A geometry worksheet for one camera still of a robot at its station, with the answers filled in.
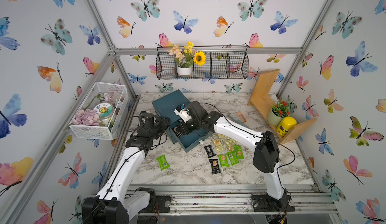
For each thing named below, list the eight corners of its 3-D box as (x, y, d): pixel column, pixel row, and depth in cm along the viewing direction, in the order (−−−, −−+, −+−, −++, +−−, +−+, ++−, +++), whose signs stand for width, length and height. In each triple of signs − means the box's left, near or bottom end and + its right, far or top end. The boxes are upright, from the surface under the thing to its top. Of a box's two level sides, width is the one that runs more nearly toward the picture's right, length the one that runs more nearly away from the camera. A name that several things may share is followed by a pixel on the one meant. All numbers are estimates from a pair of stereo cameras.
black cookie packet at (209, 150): (208, 158, 91) (208, 156, 89) (204, 148, 95) (204, 146, 93) (215, 155, 92) (215, 154, 90) (210, 145, 96) (211, 144, 94)
